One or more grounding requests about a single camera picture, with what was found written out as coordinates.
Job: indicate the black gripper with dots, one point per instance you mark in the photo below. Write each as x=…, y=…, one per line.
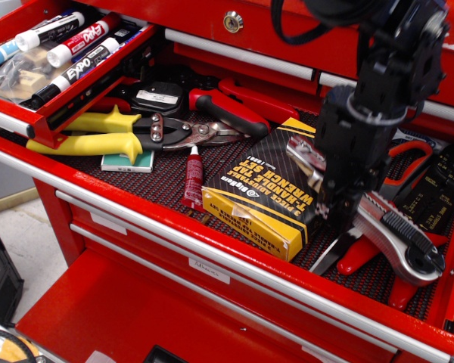
x=354, y=141

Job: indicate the silver box cutter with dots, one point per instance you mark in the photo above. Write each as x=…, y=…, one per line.
x=397, y=234

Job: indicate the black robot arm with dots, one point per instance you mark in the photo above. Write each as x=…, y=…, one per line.
x=398, y=67

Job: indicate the black red drawer liner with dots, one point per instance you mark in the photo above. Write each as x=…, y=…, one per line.
x=144, y=212

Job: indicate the black yellow wrench set box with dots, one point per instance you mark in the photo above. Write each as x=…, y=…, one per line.
x=264, y=195

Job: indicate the large red open drawer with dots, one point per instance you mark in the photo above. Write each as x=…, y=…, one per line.
x=144, y=270

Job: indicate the green white small box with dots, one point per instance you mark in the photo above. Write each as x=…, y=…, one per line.
x=121, y=163

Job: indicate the small red upper drawer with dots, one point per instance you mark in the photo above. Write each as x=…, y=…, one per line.
x=49, y=121

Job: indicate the red grey scissors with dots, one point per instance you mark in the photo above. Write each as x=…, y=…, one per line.
x=407, y=160

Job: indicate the blue capped BIC marker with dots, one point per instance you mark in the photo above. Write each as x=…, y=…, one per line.
x=405, y=135

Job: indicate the red black crimping tool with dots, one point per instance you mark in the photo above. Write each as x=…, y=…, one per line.
x=245, y=110

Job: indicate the red threadlocker tube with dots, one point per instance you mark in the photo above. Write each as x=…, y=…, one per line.
x=192, y=196

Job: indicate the red tool cabinet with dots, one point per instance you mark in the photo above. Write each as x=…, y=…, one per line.
x=294, y=75

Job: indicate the black octagonal tape measure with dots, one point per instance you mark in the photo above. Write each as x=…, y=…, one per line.
x=165, y=98

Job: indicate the brass cabinet lock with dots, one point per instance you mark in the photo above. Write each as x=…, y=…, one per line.
x=233, y=22

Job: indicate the black Expo marker front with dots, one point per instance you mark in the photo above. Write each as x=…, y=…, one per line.
x=75, y=72

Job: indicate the black expo marker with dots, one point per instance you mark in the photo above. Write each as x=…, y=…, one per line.
x=75, y=72
x=32, y=38

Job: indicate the red Expo marker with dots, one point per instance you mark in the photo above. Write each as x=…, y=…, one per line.
x=64, y=52

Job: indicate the clear plastic parts bag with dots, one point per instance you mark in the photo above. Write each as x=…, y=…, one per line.
x=26, y=73

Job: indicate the black Expo marker back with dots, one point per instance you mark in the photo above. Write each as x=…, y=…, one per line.
x=32, y=38

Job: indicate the yellow sponge object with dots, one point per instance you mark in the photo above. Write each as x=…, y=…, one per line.
x=10, y=351

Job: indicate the red handled wire stripper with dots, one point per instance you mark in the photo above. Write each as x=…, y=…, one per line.
x=430, y=205

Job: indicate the yellow handled tin snips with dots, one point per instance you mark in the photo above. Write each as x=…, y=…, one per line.
x=131, y=135

